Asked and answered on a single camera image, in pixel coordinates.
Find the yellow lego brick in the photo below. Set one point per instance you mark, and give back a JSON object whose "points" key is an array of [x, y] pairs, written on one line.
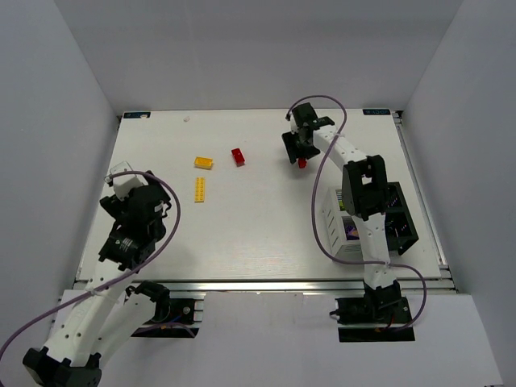
{"points": [[203, 163]]}

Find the blue corner label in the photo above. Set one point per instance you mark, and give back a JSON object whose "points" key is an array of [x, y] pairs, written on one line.
{"points": [[374, 112], [137, 115]]}

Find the long yellow lego plate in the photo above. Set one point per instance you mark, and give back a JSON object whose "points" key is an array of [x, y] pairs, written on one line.
{"points": [[200, 190]]}

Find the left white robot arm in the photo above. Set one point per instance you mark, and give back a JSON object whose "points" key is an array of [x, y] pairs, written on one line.
{"points": [[113, 309]]}

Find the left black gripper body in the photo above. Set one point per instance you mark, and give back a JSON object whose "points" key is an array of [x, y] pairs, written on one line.
{"points": [[111, 205]]}

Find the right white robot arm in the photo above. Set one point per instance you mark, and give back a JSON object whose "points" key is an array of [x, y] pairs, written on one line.
{"points": [[364, 192]]}

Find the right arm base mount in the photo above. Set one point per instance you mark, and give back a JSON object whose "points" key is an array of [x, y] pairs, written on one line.
{"points": [[357, 323]]}

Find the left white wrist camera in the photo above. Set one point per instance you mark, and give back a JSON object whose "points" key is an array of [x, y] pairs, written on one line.
{"points": [[123, 185]]}

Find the red lego brick top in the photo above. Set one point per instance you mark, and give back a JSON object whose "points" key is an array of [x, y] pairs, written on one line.
{"points": [[238, 157]]}

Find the right blue corner label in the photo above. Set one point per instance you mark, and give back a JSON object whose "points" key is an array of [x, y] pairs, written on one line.
{"points": [[374, 112]]}

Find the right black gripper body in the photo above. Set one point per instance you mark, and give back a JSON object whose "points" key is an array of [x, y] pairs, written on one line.
{"points": [[293, 143]]}

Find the left blue corner label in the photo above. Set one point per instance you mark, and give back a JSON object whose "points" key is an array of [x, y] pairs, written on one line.
{"points": [[137, 115]]}

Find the black slotted container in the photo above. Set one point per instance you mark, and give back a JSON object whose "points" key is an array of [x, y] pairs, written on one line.
{"points": [[400, 230]]}

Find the white slotted container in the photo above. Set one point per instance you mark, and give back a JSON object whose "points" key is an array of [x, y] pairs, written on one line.
{"points": [[335, 221]]}

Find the plain purple lego block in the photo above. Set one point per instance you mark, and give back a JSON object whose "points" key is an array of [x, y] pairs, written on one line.
{"points": [[351, 233]]}

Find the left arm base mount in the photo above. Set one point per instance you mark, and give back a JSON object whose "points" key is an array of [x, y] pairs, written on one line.
{"points": [[180, 319]]}

